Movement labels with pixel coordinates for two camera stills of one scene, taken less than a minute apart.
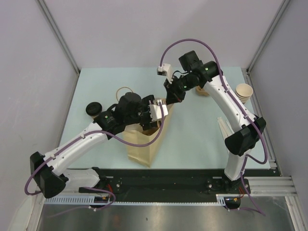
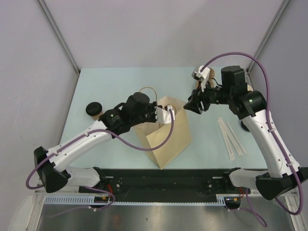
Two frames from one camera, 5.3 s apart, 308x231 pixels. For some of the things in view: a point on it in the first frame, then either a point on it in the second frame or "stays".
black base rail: (165, 184) stays
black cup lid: (94, 108) stays
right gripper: (173, 96) -> (194, 104)
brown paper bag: (145, 155) -> (153, 134)
